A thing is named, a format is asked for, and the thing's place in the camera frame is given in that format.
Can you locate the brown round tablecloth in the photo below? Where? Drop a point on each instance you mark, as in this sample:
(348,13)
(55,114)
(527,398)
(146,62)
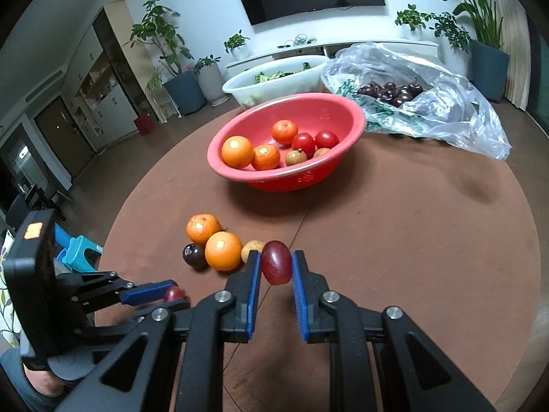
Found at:
(407,231)

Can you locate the red tomato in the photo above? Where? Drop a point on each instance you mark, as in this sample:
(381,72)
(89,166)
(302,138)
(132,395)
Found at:
(327,139)
(303,144)

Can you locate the smooth orange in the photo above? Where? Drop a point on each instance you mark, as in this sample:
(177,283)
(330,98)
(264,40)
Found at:
(223,250)
(237,152)

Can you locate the red waste bin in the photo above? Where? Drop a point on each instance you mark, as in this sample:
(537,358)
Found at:
(144,124)

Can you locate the clear plastic bag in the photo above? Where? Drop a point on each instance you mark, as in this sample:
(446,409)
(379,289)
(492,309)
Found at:
(450,116)

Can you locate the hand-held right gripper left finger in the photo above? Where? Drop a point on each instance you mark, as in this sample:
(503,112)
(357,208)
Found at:
(255,292)

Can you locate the green leafy vegetables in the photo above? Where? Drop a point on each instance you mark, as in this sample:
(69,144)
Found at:
(278,74)

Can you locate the person's left forearm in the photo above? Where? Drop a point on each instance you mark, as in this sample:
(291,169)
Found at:
(43,383)

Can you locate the white plastic basin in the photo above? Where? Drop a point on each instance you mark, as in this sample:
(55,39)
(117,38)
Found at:
(240,88)

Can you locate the brown door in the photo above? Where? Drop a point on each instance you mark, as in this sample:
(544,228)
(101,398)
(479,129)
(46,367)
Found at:
(60,131)

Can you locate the leaf print cloth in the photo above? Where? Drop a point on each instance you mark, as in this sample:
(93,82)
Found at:
(6,274)

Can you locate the white wall cabinet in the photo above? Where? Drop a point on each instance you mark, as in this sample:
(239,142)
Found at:
(107,94)

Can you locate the small red grape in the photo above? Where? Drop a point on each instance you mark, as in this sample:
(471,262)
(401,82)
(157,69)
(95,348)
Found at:
(173,295)

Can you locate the white television cabinet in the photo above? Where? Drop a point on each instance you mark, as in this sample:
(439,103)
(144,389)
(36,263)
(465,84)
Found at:
(266,58)

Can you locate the large-leaf plant in blue-grey pot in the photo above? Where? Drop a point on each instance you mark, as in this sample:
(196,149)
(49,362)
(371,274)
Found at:
(489,66)

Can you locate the mandarin orange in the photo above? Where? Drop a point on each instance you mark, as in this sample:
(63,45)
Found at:
(203,228)
(266,157)
(284,131)

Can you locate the bushy plant in tall white pot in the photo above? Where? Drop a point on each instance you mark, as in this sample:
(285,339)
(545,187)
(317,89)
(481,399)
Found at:
(450,30)

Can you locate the dark plum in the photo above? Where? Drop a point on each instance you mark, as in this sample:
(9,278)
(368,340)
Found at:
(194,255)

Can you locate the large red grape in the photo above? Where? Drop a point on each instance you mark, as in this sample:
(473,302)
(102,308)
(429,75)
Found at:
(276,262)

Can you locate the beige curtain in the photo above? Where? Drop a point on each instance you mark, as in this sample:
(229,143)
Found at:
(517,51)

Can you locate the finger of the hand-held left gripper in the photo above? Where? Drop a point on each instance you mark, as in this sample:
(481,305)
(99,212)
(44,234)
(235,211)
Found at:
(181,304)
(146,294)

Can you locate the pile of dark cherries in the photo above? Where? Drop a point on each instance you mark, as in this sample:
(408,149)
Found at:
(392,93)

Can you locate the red plastic basin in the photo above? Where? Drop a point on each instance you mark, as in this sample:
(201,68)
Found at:
(326,113)

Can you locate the tan longan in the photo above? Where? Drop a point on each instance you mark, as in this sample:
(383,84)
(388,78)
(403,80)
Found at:
(252,249)
(295,157)
(321,152)

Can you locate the small plant in white pot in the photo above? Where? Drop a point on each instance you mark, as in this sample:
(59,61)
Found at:
(412,19)
(238,47)

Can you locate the tall plant in blue-grey pot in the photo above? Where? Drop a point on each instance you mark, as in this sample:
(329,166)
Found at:
(186,92)

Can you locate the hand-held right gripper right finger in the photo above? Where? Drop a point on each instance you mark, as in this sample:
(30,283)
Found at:
(300,296)

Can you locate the plant in pale round pot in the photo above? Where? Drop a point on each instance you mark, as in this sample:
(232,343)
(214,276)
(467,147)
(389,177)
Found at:
(211,83)

